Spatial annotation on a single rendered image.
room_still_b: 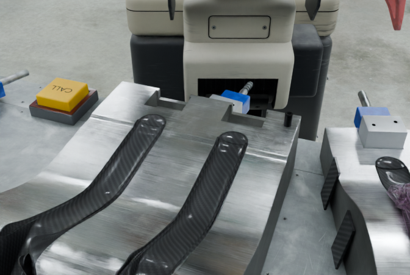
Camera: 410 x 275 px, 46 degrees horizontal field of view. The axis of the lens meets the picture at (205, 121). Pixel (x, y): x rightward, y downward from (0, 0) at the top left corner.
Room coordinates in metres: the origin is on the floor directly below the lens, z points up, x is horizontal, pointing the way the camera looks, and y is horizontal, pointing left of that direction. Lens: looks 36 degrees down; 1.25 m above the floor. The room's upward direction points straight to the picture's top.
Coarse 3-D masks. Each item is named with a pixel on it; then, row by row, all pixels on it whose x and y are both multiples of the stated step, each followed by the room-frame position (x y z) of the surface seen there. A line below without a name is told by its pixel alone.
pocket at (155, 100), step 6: (156, 90) 0.57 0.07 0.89; (156, 96) 0.57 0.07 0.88; (150, 102) 0.55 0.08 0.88; (156, 102) 0.57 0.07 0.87; (162, 102) 0.57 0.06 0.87; (168, 102) 0.56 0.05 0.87; (174, 102) 0.56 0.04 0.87; (180, 102) 0.56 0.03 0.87; (186, 102) 0.56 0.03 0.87; (162, 108) 0.56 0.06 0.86; (168, 108) 0.56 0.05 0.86; (174, 108) 0.56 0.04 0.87; (180, 108) 0.56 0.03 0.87
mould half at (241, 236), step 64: (128, 128) 0.48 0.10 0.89; (192, 128) 0.48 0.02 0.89; (256, 128) 0.48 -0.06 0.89; (64, 192) 0.37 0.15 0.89; (128, 192) 0.37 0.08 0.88; (256, 192) 0.37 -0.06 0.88; (64, 256) 0.25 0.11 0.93; (128, 256) 0.26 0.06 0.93; (192, 256) 0.26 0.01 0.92; (256, 256) 0.29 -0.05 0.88
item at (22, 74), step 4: (20, 72) 0.72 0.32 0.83; (24, 72) 0.72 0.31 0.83; (28, 72) 0.72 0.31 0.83; (8, 76) 0.70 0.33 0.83; (12, 76) 0.70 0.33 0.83; (16, 76) 0.71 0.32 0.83; (20, 76) 0.71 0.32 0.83; (24, 76) 0.72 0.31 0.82; (0, 80) 0.69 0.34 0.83; (4, 80) 0.69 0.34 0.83; (8, 80) 0.69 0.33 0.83; (12, 80) 0.70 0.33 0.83; (0, 84) 0.67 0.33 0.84; (4, 84) 0.69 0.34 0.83; (0, 88) 0.67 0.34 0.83; (0, 92) 0.67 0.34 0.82; (4, 92) 0.67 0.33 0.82; (0, 96) 0.66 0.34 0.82
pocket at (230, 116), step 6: (228, 108) 0.53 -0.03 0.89; (228, 114) 0.53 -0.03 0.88; (234, 114) 0.53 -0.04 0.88; (240, 114) 0.53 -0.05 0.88; (246, 114) 0.53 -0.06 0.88; (222, 120) 0.50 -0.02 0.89; (228, 120) 0.53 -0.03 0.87; (234, 120) 0.53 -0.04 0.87; (240, 120) 0.53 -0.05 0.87; (246, 120) 0.53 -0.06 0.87; (252, 120) 0.52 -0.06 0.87; (258, 120) 0.52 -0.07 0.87; (264, 120) 0.52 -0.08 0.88; (252, 126) 0.52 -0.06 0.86; (258, 126) 0.52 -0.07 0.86
